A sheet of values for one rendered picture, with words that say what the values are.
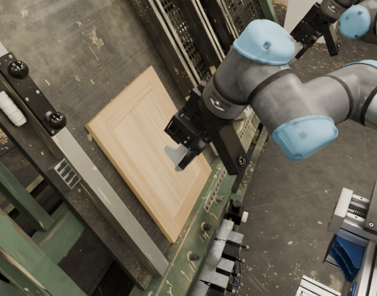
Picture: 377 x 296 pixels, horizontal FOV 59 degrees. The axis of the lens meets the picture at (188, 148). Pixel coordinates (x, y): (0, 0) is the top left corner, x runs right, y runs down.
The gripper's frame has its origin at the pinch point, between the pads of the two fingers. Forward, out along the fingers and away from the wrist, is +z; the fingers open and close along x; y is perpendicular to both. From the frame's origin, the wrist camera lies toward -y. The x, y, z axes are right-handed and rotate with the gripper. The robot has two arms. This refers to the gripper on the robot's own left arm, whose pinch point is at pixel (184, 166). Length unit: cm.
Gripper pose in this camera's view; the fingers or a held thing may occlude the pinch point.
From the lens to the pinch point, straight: 71.8
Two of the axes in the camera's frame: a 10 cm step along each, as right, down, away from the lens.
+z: -4.0, 5.1, 7.7
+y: -7.4, -6.7, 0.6
